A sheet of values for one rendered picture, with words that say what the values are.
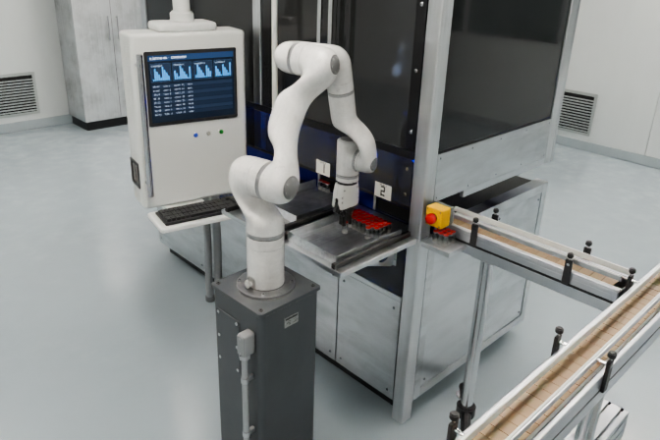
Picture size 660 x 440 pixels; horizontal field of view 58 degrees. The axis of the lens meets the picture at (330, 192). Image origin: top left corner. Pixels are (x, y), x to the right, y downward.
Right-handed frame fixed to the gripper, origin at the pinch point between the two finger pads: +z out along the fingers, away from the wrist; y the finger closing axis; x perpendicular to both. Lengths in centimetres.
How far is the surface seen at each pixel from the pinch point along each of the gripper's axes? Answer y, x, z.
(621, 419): -21, 102, 39
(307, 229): 10.4, -9.5, 4.5
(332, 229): 1.5, -5.2, 5.7
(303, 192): -14.9, -40.4, 5.7
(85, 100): -100, -487, 60
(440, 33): -18, 23, -69
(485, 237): -29, 43, 1
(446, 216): -19.2, 31.7, -6.5
